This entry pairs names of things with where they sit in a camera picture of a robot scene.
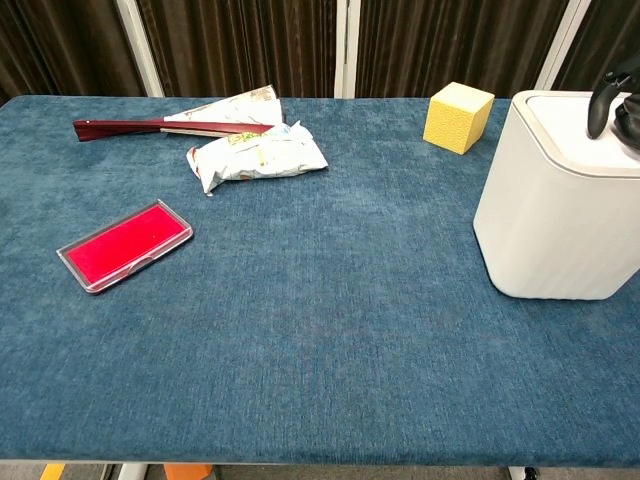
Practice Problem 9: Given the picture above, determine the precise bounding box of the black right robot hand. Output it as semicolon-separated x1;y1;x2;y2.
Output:
585;67;640;161

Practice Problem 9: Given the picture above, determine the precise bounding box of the white plastic trash bin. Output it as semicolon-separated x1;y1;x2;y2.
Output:
472;89;640;301

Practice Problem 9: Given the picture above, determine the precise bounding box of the yellow sponge cube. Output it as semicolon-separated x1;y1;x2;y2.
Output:
422;81;496;155

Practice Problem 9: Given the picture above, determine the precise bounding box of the white crinkled snack bag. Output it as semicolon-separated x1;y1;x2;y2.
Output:
186;120;329;198

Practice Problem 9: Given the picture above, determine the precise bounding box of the blue fabric tablecloth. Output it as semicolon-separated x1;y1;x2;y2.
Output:
0;94;640;469

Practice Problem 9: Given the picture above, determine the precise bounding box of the dark brown curtain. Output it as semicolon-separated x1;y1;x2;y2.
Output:
0;0;640;107

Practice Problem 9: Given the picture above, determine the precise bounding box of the red ink pad case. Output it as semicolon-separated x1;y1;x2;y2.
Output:
55;198;195;296

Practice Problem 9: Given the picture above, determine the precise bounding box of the orange object under table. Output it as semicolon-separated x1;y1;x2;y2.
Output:
163;463;213;480

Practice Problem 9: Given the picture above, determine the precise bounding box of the white slanted frame post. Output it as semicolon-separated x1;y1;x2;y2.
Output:
114;0;165;98
533;0;592;92

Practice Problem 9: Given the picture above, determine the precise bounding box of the white vertical frame post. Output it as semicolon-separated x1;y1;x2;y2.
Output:
333;0;361;99

